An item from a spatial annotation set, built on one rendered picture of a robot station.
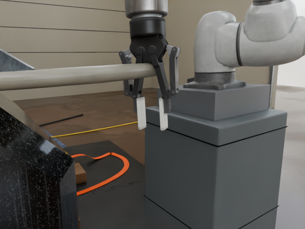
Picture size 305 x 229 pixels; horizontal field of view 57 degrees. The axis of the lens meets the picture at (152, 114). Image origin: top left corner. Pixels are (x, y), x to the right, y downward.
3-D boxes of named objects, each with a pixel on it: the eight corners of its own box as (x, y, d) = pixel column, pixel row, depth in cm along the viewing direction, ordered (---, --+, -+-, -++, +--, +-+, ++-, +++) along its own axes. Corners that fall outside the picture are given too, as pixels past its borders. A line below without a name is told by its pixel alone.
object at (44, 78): (-95, 93, 65) (-98, 80, 64) (78, 77, 103) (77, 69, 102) (7, 94, 35) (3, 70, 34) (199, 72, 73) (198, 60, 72)
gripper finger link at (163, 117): (163, 96, 62) (166, 96, 62) (164, 127, 63) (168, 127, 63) (158, 98, 59) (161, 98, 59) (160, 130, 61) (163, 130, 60)
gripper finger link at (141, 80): (143, 47, 58) (137, 46, 59) (135, 100, 61) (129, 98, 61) (150, 48, 62) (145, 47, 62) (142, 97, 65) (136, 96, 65)
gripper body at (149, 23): (172, 18, 61) (174, 62, 62) (136, 22, 64) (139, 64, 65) (159, 12, 54) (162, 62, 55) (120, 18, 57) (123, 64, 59)
